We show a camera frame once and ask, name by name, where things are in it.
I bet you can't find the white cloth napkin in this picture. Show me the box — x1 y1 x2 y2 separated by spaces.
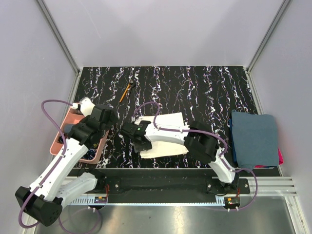
139 112 188 158

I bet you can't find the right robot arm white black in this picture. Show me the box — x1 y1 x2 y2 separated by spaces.
120 120 239 193

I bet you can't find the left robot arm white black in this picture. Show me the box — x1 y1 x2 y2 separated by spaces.
15 104 118 228

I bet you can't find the pink compartment tray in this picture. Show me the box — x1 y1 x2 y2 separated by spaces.
50 108 109 164

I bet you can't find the grey blue cloth in tray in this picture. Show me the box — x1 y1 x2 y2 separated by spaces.
63 123 74 135

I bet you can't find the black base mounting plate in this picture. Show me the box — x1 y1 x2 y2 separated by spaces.
62 167 251 203

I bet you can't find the blue folded cloth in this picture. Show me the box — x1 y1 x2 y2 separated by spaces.
231 111 279 169

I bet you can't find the magenta cloth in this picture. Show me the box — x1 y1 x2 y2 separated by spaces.
278 149 284 165

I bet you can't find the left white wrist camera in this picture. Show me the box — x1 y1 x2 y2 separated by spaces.
71 97 95 117

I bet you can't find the orange handled utensil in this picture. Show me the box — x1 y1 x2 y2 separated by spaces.
119 83 130 103

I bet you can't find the black handled utensil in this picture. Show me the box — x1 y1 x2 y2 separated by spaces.
125 79 136 95

